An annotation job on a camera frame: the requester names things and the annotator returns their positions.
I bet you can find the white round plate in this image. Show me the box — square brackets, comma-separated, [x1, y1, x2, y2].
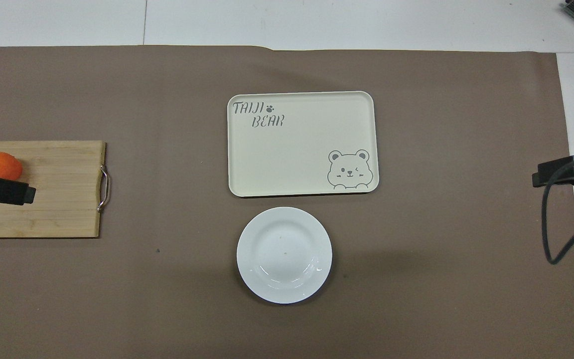
[236, 206, 334, 305]

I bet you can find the cream tray with bear print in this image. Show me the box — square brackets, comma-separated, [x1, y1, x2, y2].
[226, 90, 381, 198]

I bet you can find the wooden cutting board, metal handle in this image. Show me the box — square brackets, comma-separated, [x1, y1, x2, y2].
[0, 140, 111, 239]

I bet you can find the black cable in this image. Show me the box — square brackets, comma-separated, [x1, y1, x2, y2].
[541, 154, 574, 266]

